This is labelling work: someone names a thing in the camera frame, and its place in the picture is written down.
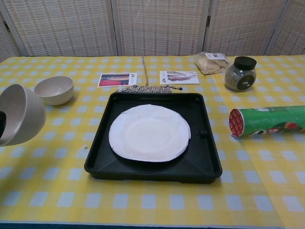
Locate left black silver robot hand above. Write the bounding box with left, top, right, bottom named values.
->
left=0, top=111, right=7, bottom=139

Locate beige bowl with pink bottom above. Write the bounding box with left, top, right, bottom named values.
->
left=0, top=83, right=46, bottom=146

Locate plain beige bowl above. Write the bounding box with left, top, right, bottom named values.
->
left=34, top=76, right=74, bottom=106

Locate white round plate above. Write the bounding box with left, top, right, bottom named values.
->
left=108, top=104, right=192, bottom=163

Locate black square plastic tray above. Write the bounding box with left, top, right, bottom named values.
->
left=84, top=92, right=223, bottom=185

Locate postcard with red picture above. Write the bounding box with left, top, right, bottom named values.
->
left=97, top=73, right=138, bottom=88

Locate woven folding screen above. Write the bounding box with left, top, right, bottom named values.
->
left=0, top=0, right=305, bottom=62

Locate yellow checked tablecloth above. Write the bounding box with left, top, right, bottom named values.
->
left=0, top=55, right=305, bottom=226

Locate postcard with boat drawing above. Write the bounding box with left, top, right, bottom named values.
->
left=159, top=70, right=200, bottom=85

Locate clear bag of bread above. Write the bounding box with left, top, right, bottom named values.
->
left=194, top=52, right=233, bottom=75

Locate glass jar with black lid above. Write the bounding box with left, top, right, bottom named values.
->
left=224, top=56, right=257, bottom=93

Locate green chips can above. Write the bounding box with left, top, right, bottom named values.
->
left=229, top=105, right=305, bottom=139

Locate braided black white rope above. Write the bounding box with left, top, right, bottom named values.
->
left=116, top=55, right=183, bottom=94

